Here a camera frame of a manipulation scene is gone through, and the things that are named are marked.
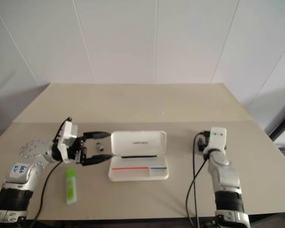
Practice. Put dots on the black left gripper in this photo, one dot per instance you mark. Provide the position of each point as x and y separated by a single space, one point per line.
77 152

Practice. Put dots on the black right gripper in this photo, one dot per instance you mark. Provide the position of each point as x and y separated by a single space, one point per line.
203 142

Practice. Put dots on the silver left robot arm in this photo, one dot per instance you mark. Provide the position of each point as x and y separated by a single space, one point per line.
26 174

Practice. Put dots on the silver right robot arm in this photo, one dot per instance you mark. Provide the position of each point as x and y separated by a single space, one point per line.
224 175

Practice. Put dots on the white open pencil case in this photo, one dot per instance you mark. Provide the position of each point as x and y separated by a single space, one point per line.
139 156

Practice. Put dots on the small grey black cap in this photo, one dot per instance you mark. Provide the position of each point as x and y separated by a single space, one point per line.
99 147

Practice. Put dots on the white sticker blue writing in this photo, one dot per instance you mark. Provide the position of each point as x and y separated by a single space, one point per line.
18 169

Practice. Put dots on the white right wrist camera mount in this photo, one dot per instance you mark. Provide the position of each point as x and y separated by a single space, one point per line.
217 137

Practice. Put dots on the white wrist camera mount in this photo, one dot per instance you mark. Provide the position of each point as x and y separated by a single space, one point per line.
67 133
217 137

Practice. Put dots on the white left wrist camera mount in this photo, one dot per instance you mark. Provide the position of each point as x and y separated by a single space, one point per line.
67 133

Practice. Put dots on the black metal frame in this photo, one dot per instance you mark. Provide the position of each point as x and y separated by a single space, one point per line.
282 125

